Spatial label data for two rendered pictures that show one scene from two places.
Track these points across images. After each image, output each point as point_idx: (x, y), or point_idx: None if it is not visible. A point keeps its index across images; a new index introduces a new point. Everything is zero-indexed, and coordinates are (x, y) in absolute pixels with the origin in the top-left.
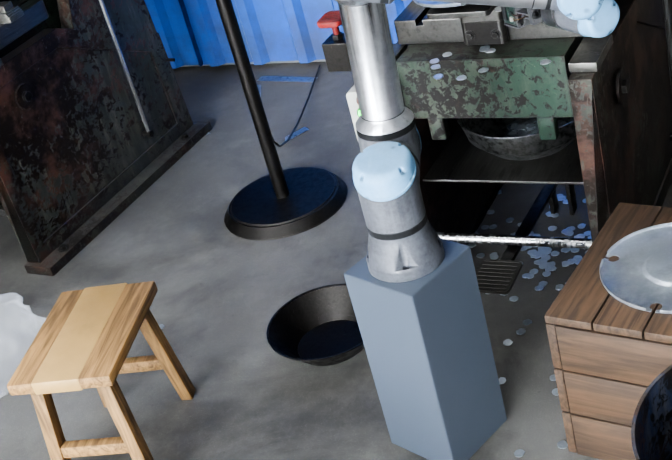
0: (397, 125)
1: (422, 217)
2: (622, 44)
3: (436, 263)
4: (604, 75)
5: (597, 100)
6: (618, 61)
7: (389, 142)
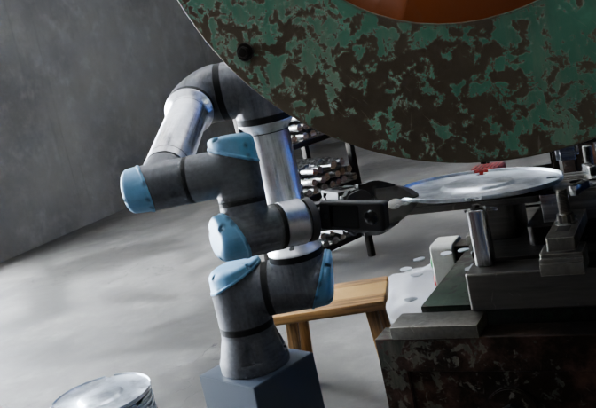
0: (271, 253)
1: (230, 330)
2: (542, 364)
3: (230, 374)
4: (433, 360)
5: (392, 373)
6: (528, 380)
7: (253, 259)
